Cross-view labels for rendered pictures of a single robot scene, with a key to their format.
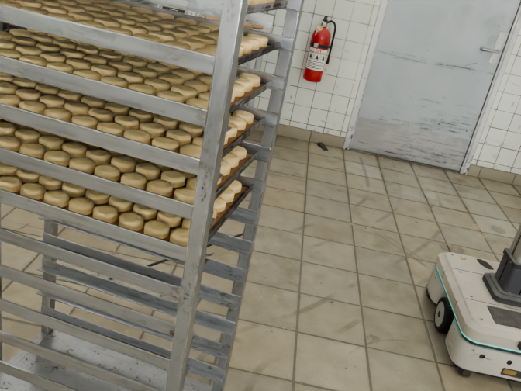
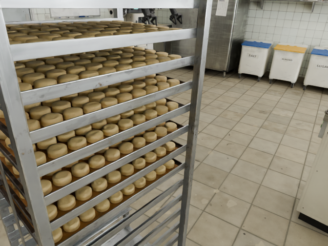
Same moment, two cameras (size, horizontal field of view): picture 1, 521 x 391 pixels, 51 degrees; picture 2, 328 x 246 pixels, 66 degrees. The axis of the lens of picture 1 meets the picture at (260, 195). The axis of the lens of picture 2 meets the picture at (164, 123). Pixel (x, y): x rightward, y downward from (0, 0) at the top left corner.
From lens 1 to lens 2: 1.06 m
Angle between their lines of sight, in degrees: 53
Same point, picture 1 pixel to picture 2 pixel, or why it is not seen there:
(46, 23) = (123, 107)
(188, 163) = (183, 130)
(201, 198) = (195, 138)
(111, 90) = (154, 120)
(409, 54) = not seen: outside the picture
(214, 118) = (198, 105)
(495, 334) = not seen: hidden behind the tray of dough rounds
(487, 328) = not seen: hidden behind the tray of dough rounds
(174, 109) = (178, 112)
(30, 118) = (117, 163)
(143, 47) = (166, 92)
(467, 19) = (7, 11)
